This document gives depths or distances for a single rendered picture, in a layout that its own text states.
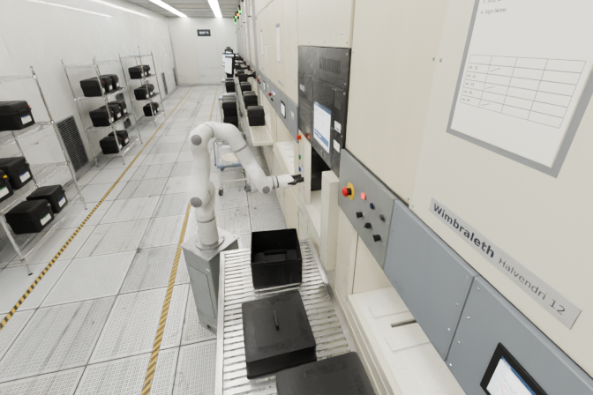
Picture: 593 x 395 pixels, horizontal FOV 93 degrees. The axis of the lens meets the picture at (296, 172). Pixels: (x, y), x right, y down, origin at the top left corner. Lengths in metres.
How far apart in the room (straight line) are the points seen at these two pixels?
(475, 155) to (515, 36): 0.20
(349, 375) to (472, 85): 0.91
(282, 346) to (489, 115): 1.10
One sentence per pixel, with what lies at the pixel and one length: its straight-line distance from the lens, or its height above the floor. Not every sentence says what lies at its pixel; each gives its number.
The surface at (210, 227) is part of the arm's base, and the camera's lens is 1.92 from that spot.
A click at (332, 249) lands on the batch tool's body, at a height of 1.01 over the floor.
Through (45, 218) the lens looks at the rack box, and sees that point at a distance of 4.11.
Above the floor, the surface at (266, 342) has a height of 0.86.
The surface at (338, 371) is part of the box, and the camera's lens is 1.12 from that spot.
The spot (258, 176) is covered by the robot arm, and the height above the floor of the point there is 1.29.
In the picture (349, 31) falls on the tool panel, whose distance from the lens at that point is 1.17.
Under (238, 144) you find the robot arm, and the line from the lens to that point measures 1.61.
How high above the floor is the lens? 1.98
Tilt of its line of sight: 25 degrees down
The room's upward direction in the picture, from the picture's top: 1 degrees counter-clockwise
